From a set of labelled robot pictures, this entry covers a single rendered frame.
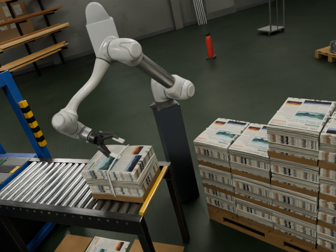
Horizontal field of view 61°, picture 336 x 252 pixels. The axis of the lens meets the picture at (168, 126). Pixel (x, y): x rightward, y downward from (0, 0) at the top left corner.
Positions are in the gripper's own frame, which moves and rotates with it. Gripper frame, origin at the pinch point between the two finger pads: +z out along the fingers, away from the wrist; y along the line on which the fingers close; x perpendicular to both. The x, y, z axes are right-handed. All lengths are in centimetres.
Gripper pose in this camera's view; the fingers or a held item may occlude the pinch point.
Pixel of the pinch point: (120, 149)
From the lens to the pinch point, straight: 177.6
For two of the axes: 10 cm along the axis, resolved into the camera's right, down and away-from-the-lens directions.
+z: 9.2, 3.8, -1.3
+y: -2.3, 7.7, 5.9
